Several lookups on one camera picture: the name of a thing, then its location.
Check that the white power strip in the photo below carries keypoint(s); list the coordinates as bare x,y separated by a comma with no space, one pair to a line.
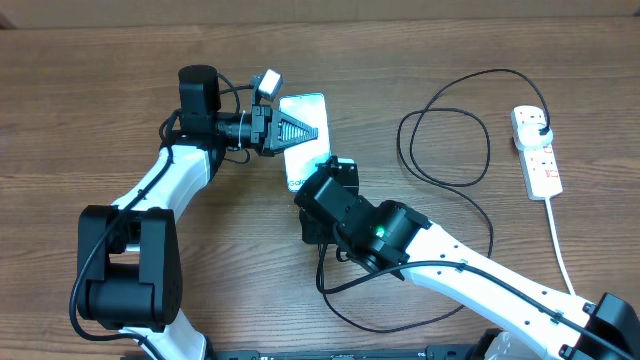
539,166

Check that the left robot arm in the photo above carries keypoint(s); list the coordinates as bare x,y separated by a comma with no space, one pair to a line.
129,281

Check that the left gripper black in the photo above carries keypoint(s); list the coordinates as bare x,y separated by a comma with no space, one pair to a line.
263,114

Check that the Samsung Galaxy smartphone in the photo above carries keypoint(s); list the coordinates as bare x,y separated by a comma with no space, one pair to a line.
301,160

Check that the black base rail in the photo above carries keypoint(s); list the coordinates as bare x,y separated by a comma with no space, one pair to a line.
431,352

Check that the white charger plug adapter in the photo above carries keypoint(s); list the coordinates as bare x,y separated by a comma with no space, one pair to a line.
530,137

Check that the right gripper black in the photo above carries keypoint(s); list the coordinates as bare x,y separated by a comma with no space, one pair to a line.
320,233

